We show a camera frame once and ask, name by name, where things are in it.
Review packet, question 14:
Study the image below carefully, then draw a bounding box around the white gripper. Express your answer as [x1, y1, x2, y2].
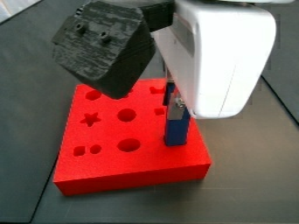
[153, 0, 276, 120]

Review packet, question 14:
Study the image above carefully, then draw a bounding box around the blue rectangular block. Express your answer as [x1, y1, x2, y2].
[163, 81, 191, 146]

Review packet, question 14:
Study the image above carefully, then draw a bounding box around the red foam shape board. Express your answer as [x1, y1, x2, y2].
[53, 78, 211, 196]

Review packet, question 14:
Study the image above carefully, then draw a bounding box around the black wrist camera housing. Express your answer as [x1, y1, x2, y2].
[52, 0, 175, 99]

